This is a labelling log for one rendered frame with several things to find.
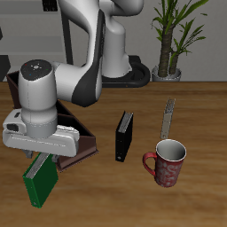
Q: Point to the dark brown desk caddy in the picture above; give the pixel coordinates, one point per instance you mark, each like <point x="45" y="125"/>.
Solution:
<point x="77" y="140"/>

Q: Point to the potted green plant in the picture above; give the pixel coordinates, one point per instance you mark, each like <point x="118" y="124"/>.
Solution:
<point x="174" y="38"/>

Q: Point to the red and white mug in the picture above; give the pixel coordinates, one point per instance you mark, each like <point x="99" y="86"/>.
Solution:
<point x="167" y="163"/>

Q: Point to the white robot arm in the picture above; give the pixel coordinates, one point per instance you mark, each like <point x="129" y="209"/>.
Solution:
<point x="88" y="44"/>

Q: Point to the black book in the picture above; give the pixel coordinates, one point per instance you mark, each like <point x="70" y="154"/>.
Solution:
<point x="124" y="136"/>

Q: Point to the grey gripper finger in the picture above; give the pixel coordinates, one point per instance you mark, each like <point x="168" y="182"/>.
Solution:
<point x="28" y="153"/>
<point x="55" y="158"/>

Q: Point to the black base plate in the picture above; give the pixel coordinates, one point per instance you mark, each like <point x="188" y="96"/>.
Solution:
<point x="134" y="74"/>

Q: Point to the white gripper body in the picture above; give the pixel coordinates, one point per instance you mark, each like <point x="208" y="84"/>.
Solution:
<point x="44" y="142"/>

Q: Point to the green book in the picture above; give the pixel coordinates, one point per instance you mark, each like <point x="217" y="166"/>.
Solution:
<point x="40" y="180"/>

